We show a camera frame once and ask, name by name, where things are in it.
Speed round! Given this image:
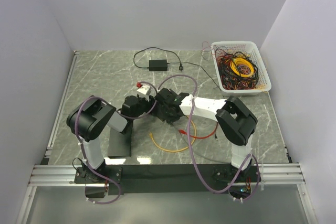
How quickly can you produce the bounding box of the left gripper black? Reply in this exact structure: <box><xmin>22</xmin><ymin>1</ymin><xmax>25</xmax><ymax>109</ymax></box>
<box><xmin>132</xmin><ymin>95</ymin><xmax>160</xmax><ymax>121</ymax></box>

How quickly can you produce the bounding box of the grey ethernet cable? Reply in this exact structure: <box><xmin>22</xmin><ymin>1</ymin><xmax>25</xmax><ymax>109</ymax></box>
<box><xmin>172</xmin><ymin>123</ymin><xmax>234</xmax><ymax>163</ymax></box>

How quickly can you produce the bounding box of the red ethernet cable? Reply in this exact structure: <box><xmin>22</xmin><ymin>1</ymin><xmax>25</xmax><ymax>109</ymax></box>
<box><xmin>178</xmin><ymin>121</ymin><xmax>219</xmax><ymax>140</ymax></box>

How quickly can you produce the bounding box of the yellow ethernet cable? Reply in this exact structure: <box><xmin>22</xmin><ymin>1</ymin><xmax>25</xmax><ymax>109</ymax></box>
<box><xmin>149</xmin><ymin>119</ymin><xmax>197</xmax><ymax>153</ymax></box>

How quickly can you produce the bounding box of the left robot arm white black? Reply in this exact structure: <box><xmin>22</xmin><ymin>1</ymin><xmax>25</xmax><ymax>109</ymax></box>
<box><xmin>66</xmin><ymin>95</ymin><xmax>155</xmax><ymax>183</ymax></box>

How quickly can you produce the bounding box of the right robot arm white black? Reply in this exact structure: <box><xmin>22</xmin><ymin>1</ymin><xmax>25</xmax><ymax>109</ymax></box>
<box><xmin>154</xmin><ymin>88</ymin><xmax>258</xmax><ymax>182</ymax></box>

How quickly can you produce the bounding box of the black flat box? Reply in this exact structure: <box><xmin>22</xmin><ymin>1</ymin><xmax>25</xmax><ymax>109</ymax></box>
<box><xmin>108</xmin><ymin>123</ymin><xmax>133</xmax><ymax>158</ymax></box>

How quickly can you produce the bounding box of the black power adapter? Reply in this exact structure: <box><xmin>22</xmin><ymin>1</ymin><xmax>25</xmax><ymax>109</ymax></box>
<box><xmin>149</xmin><ymin>59</ymin><xmax>168</xmax><ymax>71</ymax></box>

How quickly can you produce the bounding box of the white plastic basket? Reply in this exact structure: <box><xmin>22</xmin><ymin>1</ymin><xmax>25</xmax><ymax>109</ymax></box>
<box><xmin>211</xmin><ymin>41</ymin><xmax>271</xmax><ymax>96</ymax></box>

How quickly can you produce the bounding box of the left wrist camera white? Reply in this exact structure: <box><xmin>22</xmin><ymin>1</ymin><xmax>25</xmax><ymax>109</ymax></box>
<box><xmin>136</xmin><ymin>82</ymin><xmax>152</xmax><ymax>100</ymax></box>

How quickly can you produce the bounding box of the black power adapter cable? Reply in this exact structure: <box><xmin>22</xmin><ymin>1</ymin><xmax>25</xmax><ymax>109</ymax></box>
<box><xmin>133</xmin><ymin>47</ymin><xmax>221</xmax><ymax>88</ymax></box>

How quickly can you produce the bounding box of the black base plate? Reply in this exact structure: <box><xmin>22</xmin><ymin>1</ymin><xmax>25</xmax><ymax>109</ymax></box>
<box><xmin>74</xmin><ymin>163</ymin><xmax>263</xmax><ymax>196</ymax></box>

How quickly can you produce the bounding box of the tangled cable bundle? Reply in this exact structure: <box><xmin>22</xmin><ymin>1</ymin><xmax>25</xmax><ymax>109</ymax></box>
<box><xmin>201</xmin><ymin>41</ymin><xmax>266</xmax><ymax>91</ymax></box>

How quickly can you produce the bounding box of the aluminium rail frame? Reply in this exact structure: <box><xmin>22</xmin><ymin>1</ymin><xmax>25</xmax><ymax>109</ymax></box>
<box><xmin>28</xmin><ymin>163</ymin><xmax>306</xmax><ymax>187</ymax></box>

